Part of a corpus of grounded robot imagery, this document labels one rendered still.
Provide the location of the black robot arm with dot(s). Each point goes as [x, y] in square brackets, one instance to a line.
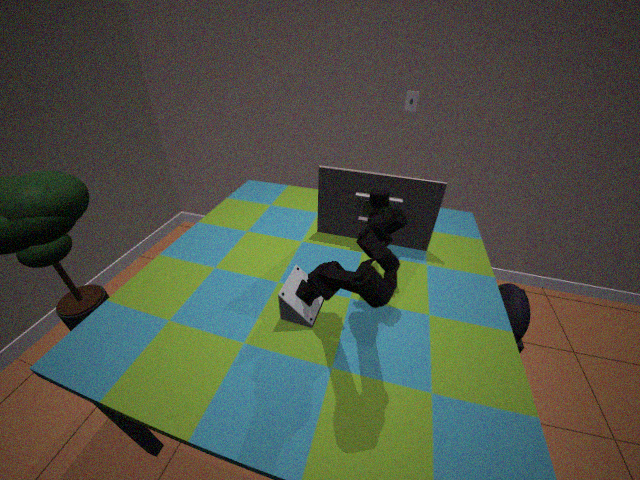
[328, 278]

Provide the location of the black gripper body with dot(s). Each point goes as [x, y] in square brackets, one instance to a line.
[378, 198]

